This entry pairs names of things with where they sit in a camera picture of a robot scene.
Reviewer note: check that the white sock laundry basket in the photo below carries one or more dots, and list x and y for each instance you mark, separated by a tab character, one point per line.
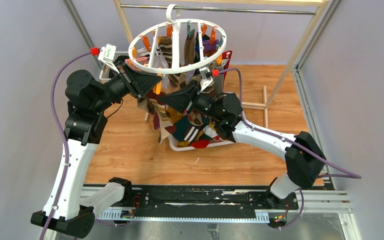
208	144

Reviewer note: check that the rust green striped sock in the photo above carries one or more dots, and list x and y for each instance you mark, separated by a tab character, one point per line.
166	127

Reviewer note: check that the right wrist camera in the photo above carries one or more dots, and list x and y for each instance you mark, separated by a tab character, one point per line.
207	77

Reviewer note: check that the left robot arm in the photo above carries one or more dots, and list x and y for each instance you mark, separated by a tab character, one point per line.
65	211

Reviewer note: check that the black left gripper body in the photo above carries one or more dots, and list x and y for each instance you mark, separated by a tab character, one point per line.
134	86

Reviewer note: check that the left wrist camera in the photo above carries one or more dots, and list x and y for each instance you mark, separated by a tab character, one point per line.
107	56

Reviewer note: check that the wooden drying rack frame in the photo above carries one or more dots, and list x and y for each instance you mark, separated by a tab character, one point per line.
320	8

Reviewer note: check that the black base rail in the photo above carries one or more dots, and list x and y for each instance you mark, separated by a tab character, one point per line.
200	203

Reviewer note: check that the white round clip hanger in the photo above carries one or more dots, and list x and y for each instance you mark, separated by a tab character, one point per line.
174	28

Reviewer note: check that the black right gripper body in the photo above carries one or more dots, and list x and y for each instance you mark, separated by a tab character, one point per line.
189	99

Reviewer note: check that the metal hanging rod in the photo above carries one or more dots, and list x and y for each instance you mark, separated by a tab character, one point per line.
220	9

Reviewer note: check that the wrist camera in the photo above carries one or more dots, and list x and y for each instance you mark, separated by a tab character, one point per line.
207	77
107	56

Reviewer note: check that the teal sock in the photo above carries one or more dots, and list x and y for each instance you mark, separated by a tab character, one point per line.
185	131

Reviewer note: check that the orange clothes clip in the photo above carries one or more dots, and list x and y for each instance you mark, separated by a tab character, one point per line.
157	88

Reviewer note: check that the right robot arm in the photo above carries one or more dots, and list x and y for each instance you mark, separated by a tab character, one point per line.
300	152

